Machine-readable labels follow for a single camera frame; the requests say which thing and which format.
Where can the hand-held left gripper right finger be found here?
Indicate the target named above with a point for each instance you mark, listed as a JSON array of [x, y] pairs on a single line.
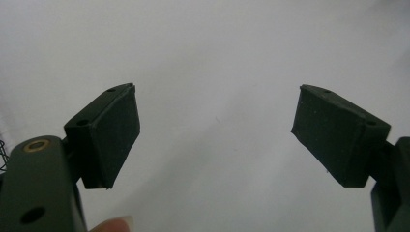
[[335, 135]]

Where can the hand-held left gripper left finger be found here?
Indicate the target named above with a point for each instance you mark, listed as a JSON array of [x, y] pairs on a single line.
[[111, 138]]

